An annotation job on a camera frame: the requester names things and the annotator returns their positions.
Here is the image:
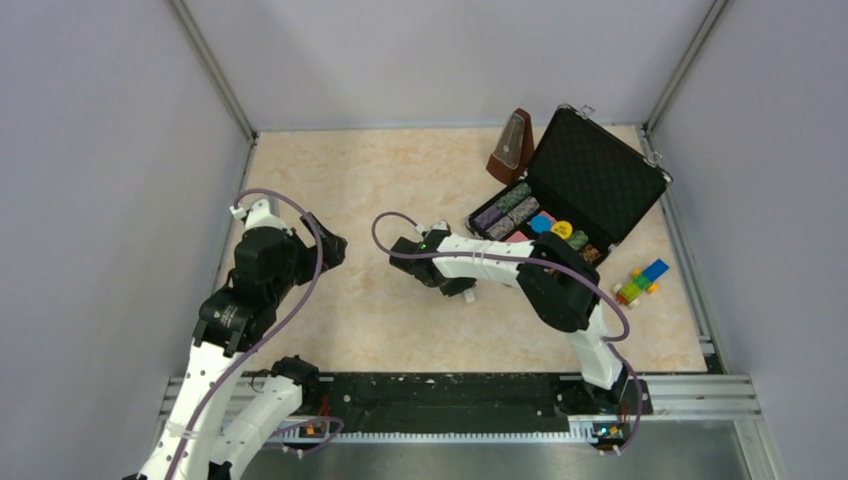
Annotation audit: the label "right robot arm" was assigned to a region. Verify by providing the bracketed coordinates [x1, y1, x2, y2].
[386, 226, 630, 412]

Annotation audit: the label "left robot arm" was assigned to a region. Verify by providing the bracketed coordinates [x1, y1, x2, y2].
[134, 206, 348, 479]

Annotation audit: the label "brown wooden metronome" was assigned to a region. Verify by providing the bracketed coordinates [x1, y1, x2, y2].
[486, 108, 535, 185]

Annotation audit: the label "blue poker chip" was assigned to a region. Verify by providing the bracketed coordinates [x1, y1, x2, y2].
[529, 214, 554, 234]

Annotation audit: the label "yellow poker chip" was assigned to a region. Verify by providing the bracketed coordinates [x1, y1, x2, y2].
[550, 220, 574, 240]

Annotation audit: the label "black poker chip case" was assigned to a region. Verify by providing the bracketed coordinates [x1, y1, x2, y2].
[466, 104, 672, 267]

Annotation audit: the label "colourful toy bricks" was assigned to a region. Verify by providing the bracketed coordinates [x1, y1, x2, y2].
[613, 259, 670, 308]

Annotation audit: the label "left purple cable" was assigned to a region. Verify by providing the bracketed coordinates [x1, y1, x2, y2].
[162, 188, 326, 480]

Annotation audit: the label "purple cable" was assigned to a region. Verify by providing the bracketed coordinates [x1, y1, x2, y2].
[370, 211, 645, 455]
[162, 188, 326, 480]

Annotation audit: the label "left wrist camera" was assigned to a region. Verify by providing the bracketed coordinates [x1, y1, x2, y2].
[229, 197, 289, 231]

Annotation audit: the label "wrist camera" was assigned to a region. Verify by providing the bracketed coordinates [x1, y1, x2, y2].
[415, 220, 452, 239]
[229, 197, 289, 231]

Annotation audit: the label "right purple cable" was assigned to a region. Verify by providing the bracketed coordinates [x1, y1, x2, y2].
[370, 211, 645, 455]

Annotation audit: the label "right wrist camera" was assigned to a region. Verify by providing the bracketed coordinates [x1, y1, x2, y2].
[415, 220, 452, 239]

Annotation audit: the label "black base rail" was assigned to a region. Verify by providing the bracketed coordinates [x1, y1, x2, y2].
[259, 356, 653, 439]

